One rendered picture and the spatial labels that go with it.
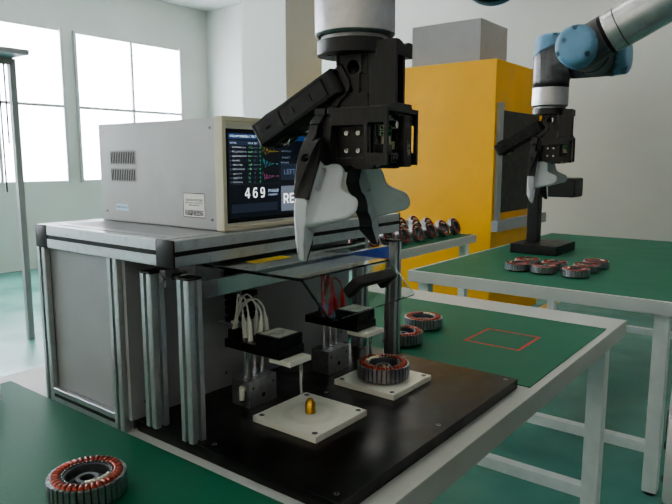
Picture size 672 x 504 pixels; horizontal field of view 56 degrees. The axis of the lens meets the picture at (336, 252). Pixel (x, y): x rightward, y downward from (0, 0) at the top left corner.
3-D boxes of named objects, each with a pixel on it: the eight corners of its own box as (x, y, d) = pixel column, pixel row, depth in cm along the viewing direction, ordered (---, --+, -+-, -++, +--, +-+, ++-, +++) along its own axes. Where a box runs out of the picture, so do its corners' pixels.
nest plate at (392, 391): (431, 380, 136) (431, 374, 136) (393, 401, 125) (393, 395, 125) (374, 366, 146) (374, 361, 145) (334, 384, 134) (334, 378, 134)
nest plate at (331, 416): (367, 415, 118) (367, 409, 117) (315, 444, 106) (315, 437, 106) (306, 397, 127) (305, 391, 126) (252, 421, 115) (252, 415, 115)
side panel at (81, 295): (138, 427, 118) (130, 257, 113) (124, 432, 115) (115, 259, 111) (60, 393, 135) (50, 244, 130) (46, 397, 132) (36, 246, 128)
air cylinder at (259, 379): (277, 397, 126) (276, 371, 126) (250, 409, 121) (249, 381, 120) (259, 392, 129) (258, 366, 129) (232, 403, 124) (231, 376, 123)
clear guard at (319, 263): (415, 295, 111) (415, 262, 111) (331, 323, 93) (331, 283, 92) (279, 275, 131) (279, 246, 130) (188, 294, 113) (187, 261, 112)
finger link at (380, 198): (413, 247, 66) (394, 175, 61) (363, 243, 69) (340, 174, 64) (423, 228, 68) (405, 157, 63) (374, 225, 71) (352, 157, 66)
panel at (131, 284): (348, 340, 167) (348, 227, 162) (132, 421, 115) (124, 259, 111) (345, 339, 167) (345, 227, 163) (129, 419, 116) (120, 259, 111)
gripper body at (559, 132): (568, 165, 132) (571, 106, 130) (526, 165, 136) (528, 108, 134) (574, 165, 138) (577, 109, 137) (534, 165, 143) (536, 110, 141)
